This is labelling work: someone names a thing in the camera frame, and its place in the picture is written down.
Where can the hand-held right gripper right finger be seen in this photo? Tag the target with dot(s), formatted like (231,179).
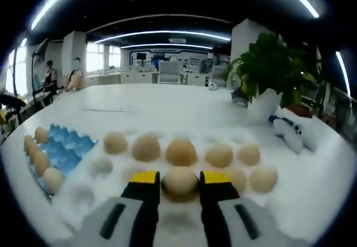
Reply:
(220,202)

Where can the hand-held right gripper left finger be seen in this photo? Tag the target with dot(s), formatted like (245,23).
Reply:
(139,202)

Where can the single brown egg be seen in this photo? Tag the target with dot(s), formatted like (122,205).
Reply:
(180,184)

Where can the group of brown eggs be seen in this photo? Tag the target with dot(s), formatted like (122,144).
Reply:
(181,152)
(41,162)

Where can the blue egg tray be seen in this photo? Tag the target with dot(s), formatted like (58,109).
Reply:
(69,149)

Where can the white foam egg board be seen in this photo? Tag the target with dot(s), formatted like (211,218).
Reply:
(83,210)

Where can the studio light on stand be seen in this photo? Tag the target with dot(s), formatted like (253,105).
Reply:
(40,52)

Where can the white and blue plush toy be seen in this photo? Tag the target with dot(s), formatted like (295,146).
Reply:
(293,138)

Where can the small white round gadget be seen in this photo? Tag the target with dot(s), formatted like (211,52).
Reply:
(213,86)

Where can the white office chair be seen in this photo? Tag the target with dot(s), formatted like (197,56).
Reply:
(170,74)
(221,77)

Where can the green plant in white pot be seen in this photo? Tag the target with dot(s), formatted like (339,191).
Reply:
(273,63)

